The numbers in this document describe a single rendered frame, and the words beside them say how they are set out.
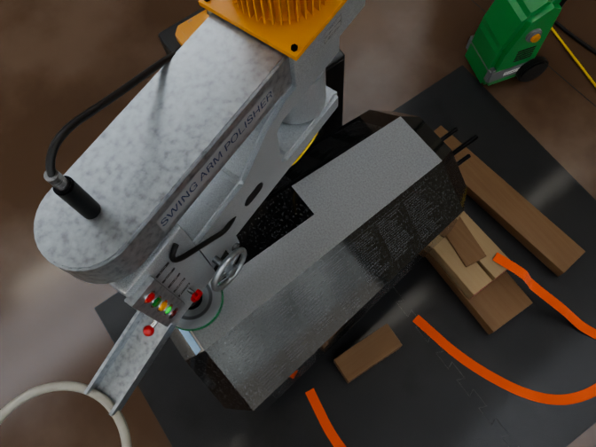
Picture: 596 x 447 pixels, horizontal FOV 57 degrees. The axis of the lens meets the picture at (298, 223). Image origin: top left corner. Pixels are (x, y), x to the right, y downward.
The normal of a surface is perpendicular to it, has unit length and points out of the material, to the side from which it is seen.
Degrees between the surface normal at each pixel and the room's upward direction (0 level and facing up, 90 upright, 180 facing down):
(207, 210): 4
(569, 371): 0
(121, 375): 16
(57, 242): 0
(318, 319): 45
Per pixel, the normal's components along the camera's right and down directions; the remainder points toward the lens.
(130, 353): -0.22, -0.11
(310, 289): 0.40, 0.27
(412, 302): -0.06, -0.34
